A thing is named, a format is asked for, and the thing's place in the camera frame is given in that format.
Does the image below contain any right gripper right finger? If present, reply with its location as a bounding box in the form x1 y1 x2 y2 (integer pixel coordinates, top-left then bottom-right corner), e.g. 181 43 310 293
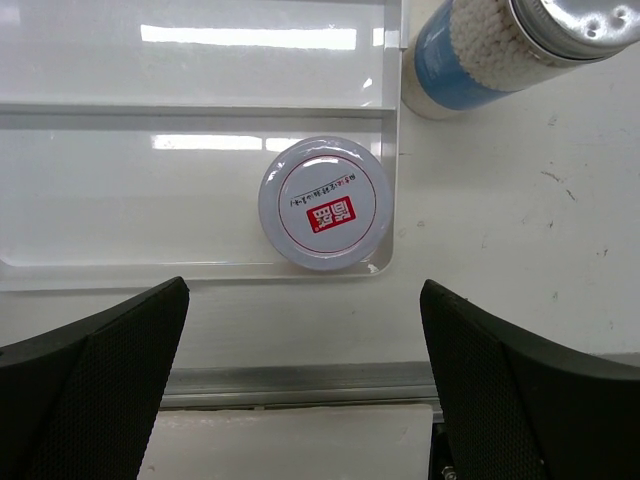
420 280 639 479

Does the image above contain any white lid jar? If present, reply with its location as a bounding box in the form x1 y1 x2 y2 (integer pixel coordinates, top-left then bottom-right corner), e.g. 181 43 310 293
258 136 394 272

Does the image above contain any aluminium front rail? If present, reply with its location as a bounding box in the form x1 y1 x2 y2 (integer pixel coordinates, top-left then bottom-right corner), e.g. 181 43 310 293
161 362 437 410

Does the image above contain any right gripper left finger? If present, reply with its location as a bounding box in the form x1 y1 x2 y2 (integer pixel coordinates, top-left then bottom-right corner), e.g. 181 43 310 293
1 277 190 479

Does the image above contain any white divided organizer tray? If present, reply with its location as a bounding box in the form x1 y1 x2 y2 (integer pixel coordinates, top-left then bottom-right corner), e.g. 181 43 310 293
1 1 408 292

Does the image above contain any blue label shaker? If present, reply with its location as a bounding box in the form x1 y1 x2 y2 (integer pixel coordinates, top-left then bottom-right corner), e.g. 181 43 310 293
401 0 639 119

